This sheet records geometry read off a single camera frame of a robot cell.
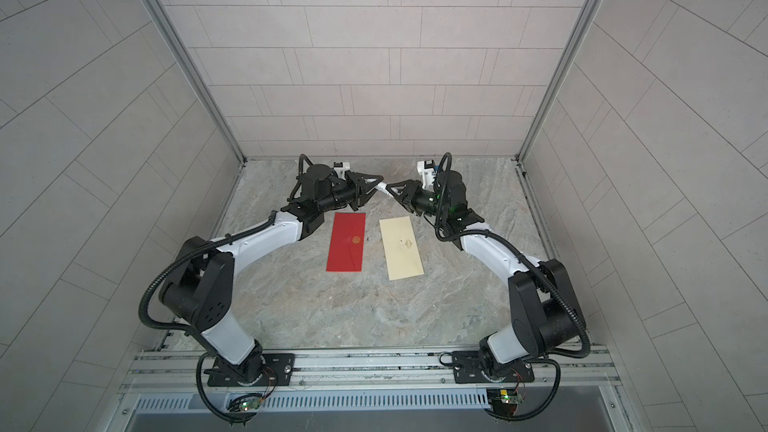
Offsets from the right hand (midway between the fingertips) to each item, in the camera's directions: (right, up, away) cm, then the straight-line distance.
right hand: (387, 192), depth 77 cm
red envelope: (-13, -16, +16) cm, 27 cm away
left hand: (+1, +4, +1) cm, 4 cm away
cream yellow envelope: (+4, -18, +14) cm, 23 cm away
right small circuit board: (+27, -47, -9) cm, 55 cm away
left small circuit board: (-30, -46, -13) cm, 56 cm away
